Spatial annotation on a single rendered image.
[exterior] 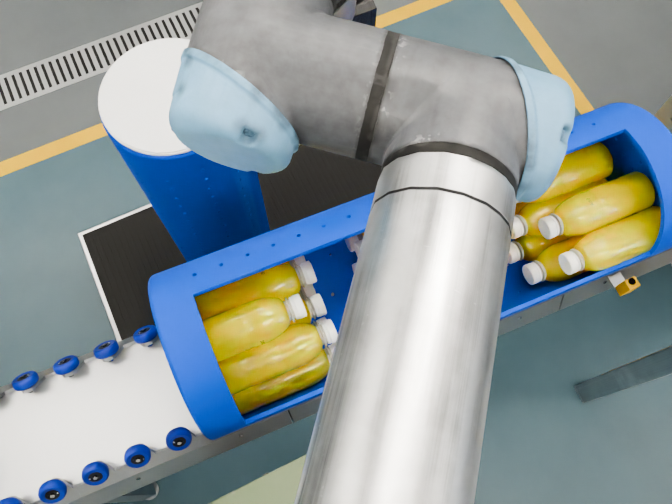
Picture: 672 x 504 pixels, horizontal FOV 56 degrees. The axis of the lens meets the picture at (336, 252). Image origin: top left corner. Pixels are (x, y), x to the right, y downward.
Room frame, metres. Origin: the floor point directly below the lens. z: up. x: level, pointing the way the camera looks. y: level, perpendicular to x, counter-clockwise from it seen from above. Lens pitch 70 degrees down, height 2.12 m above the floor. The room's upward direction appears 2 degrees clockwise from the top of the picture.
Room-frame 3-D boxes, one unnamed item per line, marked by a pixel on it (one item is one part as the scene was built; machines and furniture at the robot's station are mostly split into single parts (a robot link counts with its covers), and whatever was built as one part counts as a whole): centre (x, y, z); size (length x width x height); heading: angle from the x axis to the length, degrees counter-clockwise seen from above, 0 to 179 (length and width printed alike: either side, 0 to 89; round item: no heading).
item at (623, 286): (0.42, -0.57, 0.92); 0.08 x 0.03 x 0.05; 25
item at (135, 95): (0.73, 0.35, 1.03); 0.28 x 0.28 x 0.01
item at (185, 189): (0.73, 0.35, 0.59); 0.28 x 0.28 x 0.88
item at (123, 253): (0.89, 0.09, 0.07); 1.50 x 0.52 x 0.15; 118
